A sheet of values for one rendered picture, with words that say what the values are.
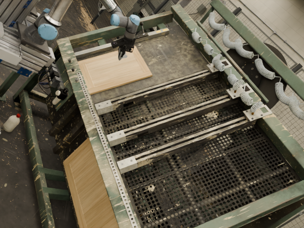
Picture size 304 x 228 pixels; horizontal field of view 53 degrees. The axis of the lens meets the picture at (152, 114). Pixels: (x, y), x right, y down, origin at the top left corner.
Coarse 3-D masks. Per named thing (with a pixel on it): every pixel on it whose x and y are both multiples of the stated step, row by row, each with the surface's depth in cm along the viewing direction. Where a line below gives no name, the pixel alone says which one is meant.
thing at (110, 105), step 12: (204, 72) 259; (216, 72) 259; (168, 84) 253; (180, 84) 253; (192, 84) 258; (120, 96) 244; (132, 96) 244; (144, 96) 246; (156, 96) 252; (96, 108) 237; (108, 108) 240
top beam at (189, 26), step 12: (180, 12) 311; (180, 24) 310; (192, 24) 297; (204, 36) 285; (216, 48) 274; (228, 72) 254; (228, 84) 255; (252, 96) 236; (264, 108) 229; (264, 120) 222; (276, 120) 221; (276, 132) 215; (288, 132) 214; (276, 144) 217; (288, 144) 208; (288, 156) 208; (300, 156) 202; (300, 168) 200
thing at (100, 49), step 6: (162, 30) 302; (168, 30) 302; (150, 36) 299; (156, 36) 302; (90, 48) 288; (96, 48) 287; (102, 48) 287; (108, 48) 290; (114, 48) 293; (78, 54) 283; (84, 54) 284; (90, 54) 287
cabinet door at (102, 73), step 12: (132, 48) 289; (84, 60) 281; (96, 60) 280; (108, 60) 280; (120, 60) 280; (132, 60) 279; (84, 72) 270; (96, 72) 270; (108, 72) 270; (120, 72) 269; (132, 72) 269; (144, 72) 268; (96, 84) 261; (108, 84) 260; (120, 84) 260
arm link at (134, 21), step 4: (132, 16) 207; (136, 16) 209; (128, 20) 214; (132, 20) 207; (136, 20) 207; (128, 24) 207; (132, 24) 208; (136, 24) 209; (128, 28) 211; (132, 28) 210; (136, 28) 212; (128, 32) 212; (132, 32) 212
